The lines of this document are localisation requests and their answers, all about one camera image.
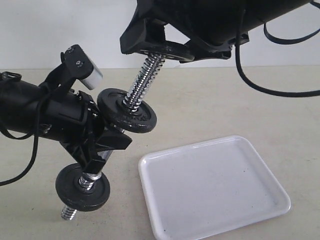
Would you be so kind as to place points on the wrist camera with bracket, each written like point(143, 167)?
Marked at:
point(75, 65)
point(202, 50)

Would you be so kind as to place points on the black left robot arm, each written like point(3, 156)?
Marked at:
point(18, 104)

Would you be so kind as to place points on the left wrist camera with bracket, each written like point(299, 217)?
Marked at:
point(75, 65)

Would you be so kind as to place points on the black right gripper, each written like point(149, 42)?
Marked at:
point(150, 19)

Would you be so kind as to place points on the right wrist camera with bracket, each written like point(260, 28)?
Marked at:
point(202, 50)

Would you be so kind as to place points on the white plastic tray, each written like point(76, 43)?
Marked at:
point(208, 188)

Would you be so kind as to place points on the black weight plate far end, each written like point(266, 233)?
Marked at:
point(114, 111)

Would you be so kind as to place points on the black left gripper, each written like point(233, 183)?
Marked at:
point(67, 122)

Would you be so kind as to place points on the black weight plate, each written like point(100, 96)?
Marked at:
point(79, 192)
point(171, 50)

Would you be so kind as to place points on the chrome dumbbell bar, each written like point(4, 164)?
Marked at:
point(131, 103)

